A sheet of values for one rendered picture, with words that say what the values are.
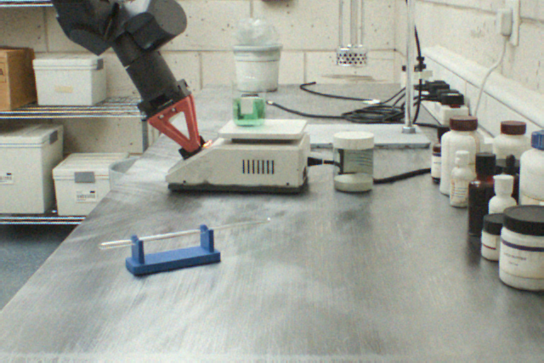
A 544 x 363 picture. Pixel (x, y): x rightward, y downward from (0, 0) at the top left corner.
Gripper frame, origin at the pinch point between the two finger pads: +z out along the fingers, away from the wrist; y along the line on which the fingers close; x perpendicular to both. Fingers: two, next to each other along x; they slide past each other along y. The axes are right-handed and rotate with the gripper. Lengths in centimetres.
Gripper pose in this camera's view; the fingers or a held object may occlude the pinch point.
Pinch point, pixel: (192, 144)
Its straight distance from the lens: 123.8
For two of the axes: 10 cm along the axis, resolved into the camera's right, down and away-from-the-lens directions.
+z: 5.0, 8.6, 1.3
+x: -8.6, 4.9, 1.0
